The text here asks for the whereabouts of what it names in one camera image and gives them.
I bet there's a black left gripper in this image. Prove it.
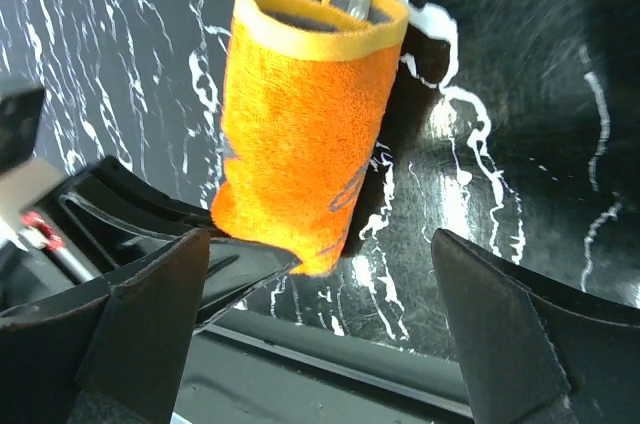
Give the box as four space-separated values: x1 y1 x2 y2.
1 157 300 334

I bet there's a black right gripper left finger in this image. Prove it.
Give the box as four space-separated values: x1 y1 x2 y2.
1 231 209 423

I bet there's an orange and grey towel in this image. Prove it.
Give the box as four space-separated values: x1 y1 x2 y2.
211 0 408 276

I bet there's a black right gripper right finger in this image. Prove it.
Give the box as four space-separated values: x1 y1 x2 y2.
431 229 639 423

